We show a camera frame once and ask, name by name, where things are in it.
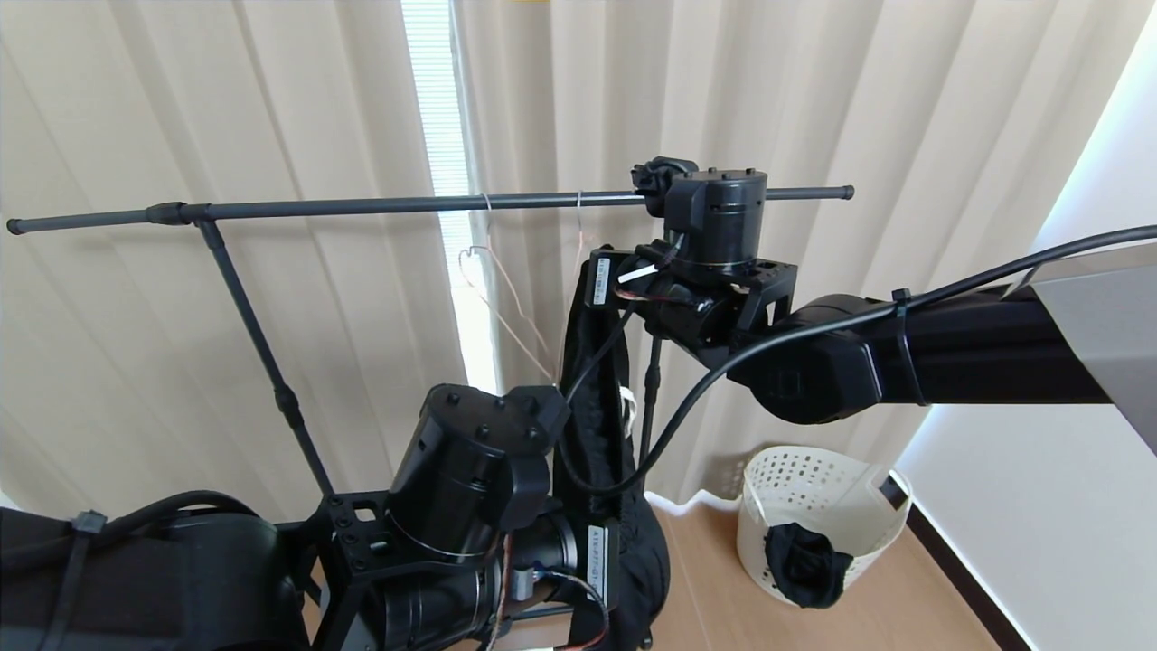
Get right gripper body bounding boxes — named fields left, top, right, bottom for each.
left=588, top=246, right=738, bottom=367

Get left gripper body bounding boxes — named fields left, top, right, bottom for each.
left=384, top=517, right=625, bottom=651

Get black shorts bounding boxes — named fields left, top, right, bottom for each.
left=553, top=262, right=672, bottom=651

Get white laundry basket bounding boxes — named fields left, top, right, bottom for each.
left=737, top=445, right=914, bottom=605

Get black clothes rack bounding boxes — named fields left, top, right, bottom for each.
left=5, top=185, right=855, bottom=651

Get black garment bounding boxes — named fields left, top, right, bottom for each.
left=765, top=522, right=856, bottom=609

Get beige curtain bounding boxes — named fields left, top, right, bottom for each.
left=0, top=0, right=500, bottom=525
left=449, top=0, right=1157, bottom=507

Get window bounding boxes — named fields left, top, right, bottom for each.
left=400, top=0, right=500, bottom=394

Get black cable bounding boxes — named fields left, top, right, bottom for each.
left=0, top=491, right=263, bottom=580
left=556, top=224, right=1157, bottom=496

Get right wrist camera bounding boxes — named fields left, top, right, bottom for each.
left=631, top=156, right=699, bottom=216

